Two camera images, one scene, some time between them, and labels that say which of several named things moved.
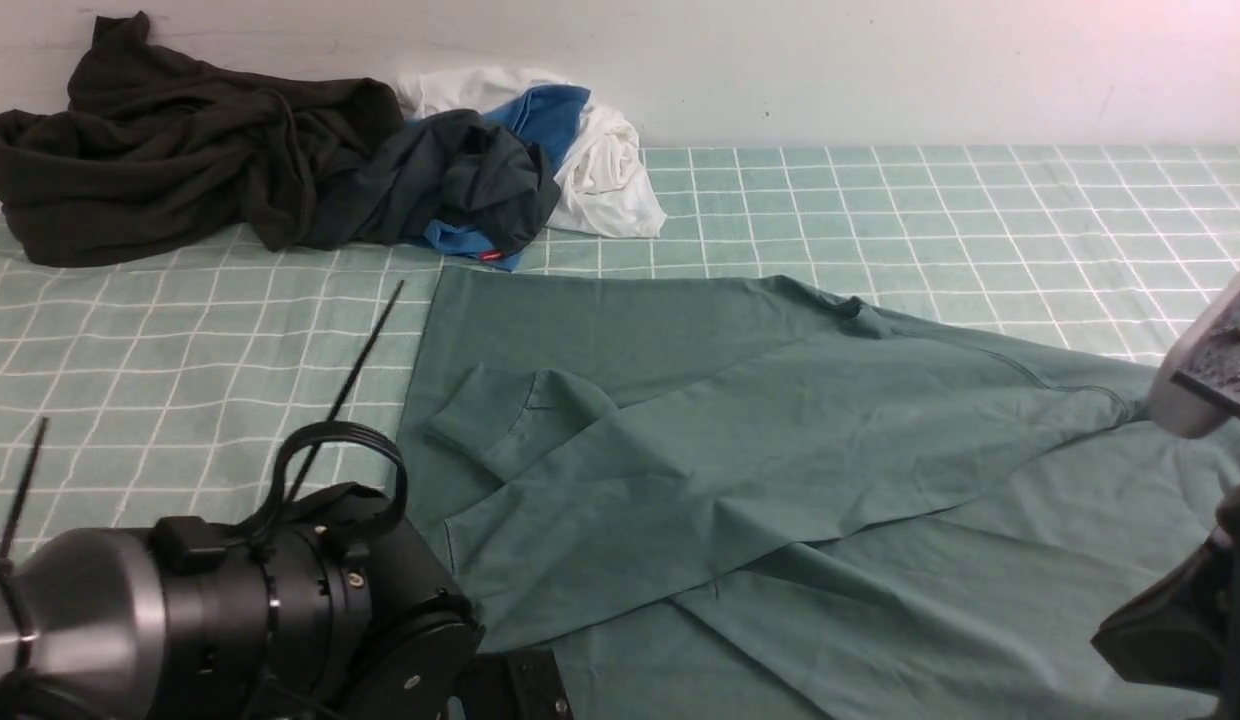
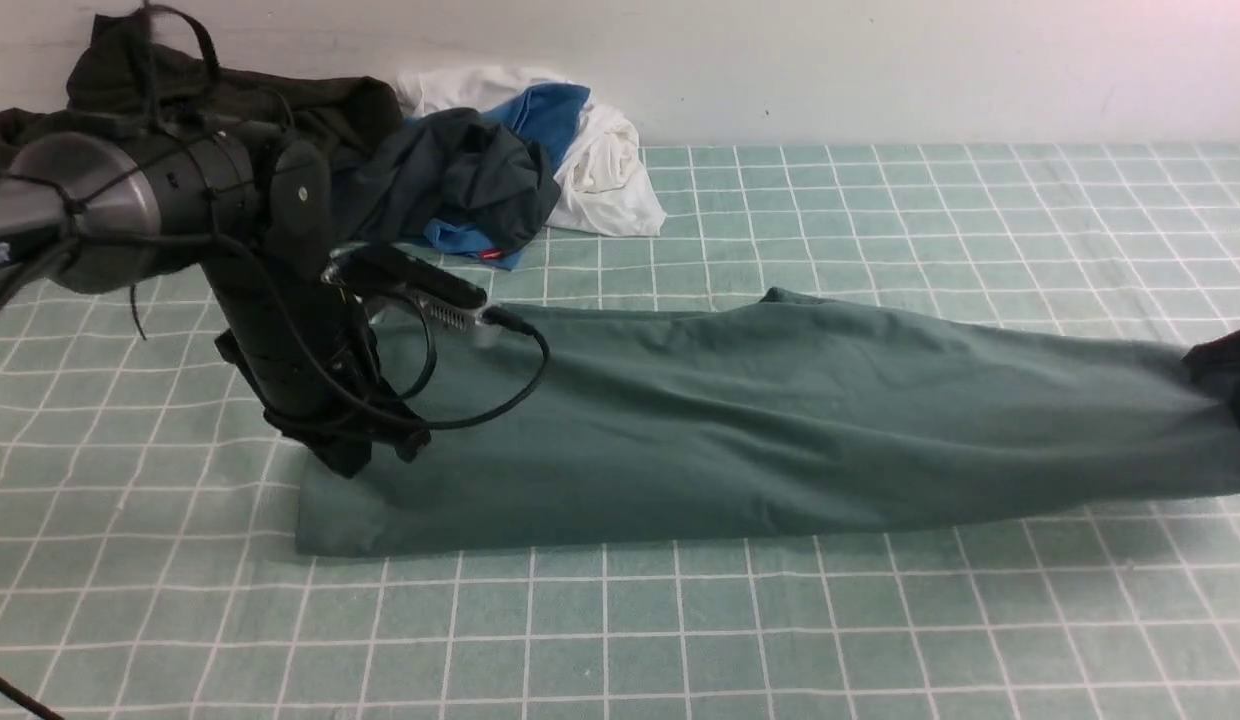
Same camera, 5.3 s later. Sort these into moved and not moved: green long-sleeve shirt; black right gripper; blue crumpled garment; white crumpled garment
Moved: green long-sleeve shirt; black right gripper
Not moved: blue crumpled garment; white crumpled garment
